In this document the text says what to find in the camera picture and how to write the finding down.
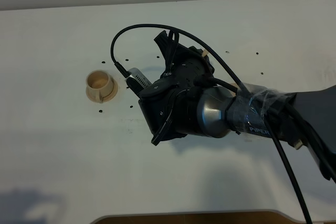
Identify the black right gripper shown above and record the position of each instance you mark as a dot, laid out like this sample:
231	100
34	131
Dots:
169	104

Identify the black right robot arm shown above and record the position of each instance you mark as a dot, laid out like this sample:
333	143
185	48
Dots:
299	118

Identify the beige saucer left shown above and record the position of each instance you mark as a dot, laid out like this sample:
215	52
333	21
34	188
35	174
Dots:
113	90

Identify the beige teacup left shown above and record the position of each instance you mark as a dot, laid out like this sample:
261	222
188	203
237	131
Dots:
99	86

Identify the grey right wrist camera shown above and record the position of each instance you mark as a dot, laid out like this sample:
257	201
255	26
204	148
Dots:
137	81

